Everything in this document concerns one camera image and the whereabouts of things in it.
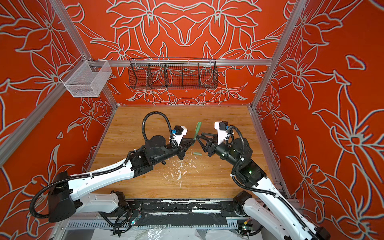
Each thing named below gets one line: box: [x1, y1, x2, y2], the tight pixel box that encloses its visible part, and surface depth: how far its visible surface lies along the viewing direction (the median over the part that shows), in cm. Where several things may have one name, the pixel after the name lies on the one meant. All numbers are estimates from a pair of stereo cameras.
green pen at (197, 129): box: [193, 121, 202, 141], surface depth 65 cm
